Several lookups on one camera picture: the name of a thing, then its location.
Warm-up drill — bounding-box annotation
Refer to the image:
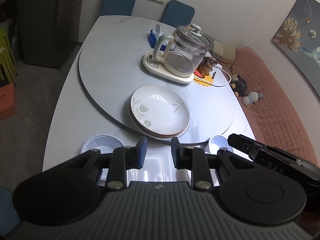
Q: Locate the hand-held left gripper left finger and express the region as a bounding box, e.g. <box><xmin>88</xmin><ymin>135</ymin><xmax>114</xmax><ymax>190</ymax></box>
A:
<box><xmin>51</xmin><ymin>136</ymin><xmax>148</xmax><ymax>190</ymax></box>

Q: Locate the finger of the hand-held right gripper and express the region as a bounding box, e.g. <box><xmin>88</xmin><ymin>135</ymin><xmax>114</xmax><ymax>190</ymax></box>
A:
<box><xmin>227</xmin><ymin>133</ymin><xmax>261</xmax><ymax>159</ymax></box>
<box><xmin>252</xmin><ymin>141</ymin><xmax>299</xmax><ymax>159</ymax></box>

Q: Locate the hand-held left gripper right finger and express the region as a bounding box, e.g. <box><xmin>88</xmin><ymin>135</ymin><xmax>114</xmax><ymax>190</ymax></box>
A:
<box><xmin>171</xmin><ymin>137</ymin><xmax>267</xmax><ymax>190</ymax></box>

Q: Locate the small blue white bowl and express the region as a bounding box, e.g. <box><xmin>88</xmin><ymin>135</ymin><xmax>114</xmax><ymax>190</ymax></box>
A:
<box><xmin>205</xmin><ymin>134</ymin><xmax>234</xmax><ymax>155</ymax></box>

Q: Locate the white plate grey branch print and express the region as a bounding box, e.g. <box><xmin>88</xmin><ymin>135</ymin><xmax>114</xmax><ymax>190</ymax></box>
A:
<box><xmin>128</xmin><ymin>97</ymin><xmax>191</xmax><ymax>137</ymax></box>

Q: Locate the white plate grey flower print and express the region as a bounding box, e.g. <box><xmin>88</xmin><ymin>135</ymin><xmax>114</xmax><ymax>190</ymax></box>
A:
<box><xmin>130</xmin><ymin>84</ymin><xmax>190</xmax><ymax>135</ymax></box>

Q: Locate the clear plastic tray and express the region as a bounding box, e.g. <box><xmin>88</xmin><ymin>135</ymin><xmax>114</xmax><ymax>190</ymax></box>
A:
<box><xmin>126</xmin><ymin>154</ymin><xmax>177</xmax><ymax>183</ymax></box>

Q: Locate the pink covered sofa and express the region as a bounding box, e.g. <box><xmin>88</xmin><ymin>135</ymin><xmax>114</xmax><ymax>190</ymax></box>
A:
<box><xmin>230</xmin><ymin>47</ymin><xmax>320</xmax><ymax>167</ymax></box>

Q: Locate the large light blue bowl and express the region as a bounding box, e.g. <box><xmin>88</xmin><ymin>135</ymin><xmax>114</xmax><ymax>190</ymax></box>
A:
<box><xmin>81</xmin><ymin>134</ymin><xmax>125</xmax><ymax>155</ymax></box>

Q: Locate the blue penguin plush toy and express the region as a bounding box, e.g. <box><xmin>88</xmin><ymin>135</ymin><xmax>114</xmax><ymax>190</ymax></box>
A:
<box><xmin>241</xmin><ymin>92</ymin><xmax>263</xmax><ymax>108</ymax></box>

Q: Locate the dark mouse plush toy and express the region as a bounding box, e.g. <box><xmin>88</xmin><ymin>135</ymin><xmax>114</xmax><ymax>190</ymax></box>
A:
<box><xmin>230</xmin><ymin>74</ymin><xmax>248</xmax><ymax>97</ymax></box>

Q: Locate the yellow scalloped mat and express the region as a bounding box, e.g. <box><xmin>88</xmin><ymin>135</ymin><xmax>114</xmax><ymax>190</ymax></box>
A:
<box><xmin>194</xmin><ymin>71</ymin><xmax>218</xmax><ymax>87</ymax></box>

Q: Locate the grey round turntable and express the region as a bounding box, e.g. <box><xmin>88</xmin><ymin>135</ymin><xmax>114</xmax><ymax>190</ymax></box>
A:
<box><xmin>79</xmin><ymin>21</ymin><xmax>236</xmax><ymax>144</ymax></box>

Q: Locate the brown toad figurine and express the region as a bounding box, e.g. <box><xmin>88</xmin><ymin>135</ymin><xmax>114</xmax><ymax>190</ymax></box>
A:
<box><xmin>199</xmin><ymin>57</ymin><xmax>217</xmax><ymax>75</ymax></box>

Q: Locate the cream kettle base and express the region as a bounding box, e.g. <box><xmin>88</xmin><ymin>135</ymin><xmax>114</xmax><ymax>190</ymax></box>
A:
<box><xmin>142</xmin><ymin>49</ymin><xmax>195</xmax><ymax>84</ymax></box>

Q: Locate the plaid cushion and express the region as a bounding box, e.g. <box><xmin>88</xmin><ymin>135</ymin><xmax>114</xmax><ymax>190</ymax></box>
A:
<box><xmin>204</xmin><ymin>34</ymin><xmax>237</xmax><ymax>64</ymax></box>

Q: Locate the glass electric kettle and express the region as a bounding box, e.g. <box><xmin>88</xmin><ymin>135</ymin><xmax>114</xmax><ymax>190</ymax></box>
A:
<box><xmin>153</xmin><ymin>24</ymin><xmax>212</xmax><ymax>74</ymax></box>

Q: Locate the blue box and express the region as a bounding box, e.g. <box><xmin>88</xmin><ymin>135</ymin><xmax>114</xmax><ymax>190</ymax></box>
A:
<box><xmin>148</xmin><ymin>29</ymin><xmax>167</xmax><ymax>51</ymax></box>

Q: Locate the blue chair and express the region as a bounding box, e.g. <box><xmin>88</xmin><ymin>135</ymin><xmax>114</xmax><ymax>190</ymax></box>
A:
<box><xmin>160</xmin><ymin>0</ymin><xmax>195</xmax><ymax>28</ymax></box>
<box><xmin>0</xmin><ymin>185</ymin><xmax>21</xmax><ymax>233</ymax></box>
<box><xmin>101</xmin><ymin>0</ymin><xmax>138</xmax><ymax>17</ymax></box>

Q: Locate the orange cardboard box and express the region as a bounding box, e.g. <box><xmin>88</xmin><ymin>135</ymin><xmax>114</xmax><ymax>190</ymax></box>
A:
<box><xmin>0</xmin><ymin>81</ymin><xmax>17</xmax><ymax>122</ymax></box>

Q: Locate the grey refrigerator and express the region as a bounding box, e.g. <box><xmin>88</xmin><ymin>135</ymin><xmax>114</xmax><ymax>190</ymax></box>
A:
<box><xmin>17</xmin><ymin>0</ymin><xmax>87</xmax><ymax>68</ymax></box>

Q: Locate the stack of green stools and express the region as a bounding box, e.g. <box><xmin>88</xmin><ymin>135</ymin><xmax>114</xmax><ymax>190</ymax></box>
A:
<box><xmin>0</xmin><ymin>27</ymin><xmax>18</xmax><ymax>81</ymax></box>

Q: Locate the white power cable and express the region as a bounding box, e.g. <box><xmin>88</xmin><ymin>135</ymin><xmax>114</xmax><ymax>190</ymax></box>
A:
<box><xmin>211</xmin><ymin>64</ymin><xmax>232</xmax><ymax>88</ymax></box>

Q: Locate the gold leaf wall painting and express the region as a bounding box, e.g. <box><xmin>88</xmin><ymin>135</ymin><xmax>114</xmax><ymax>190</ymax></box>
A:
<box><xmin>272</xmin><ymin>0</ymin><xmax>320</xmax><ymax>93</ymax></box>

